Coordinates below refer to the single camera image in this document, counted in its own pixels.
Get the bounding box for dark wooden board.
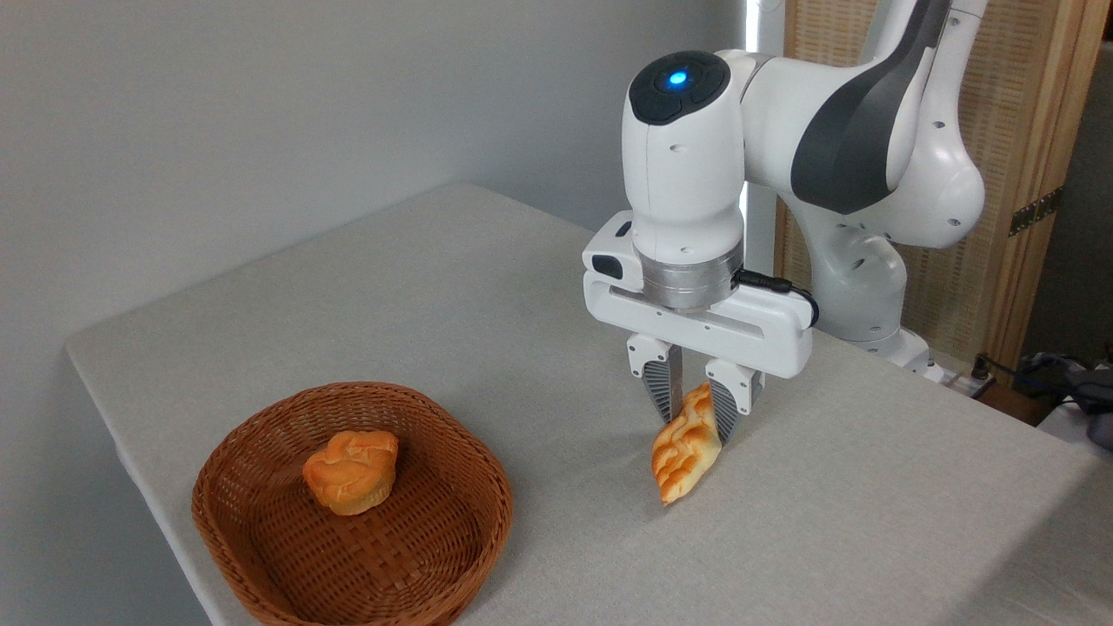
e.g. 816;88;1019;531
978;383;1055;428

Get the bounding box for grey tablecloth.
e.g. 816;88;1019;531
65;183;1113;626

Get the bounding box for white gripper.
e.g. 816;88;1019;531
582;210;816;446

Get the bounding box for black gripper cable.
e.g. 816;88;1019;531
735;270;821;330

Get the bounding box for white power strip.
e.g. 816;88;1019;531
922;352;994;399

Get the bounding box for round muffin bread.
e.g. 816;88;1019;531
302;430;400;517

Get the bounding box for black cable bundle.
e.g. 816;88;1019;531
987;346;1113;453

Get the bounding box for metal screen hinge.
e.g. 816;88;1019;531
1009;187;1063;237

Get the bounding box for brown wicker basket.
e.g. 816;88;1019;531
191;381;514;626

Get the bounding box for braided bread loaf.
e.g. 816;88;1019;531
651;381;723;507

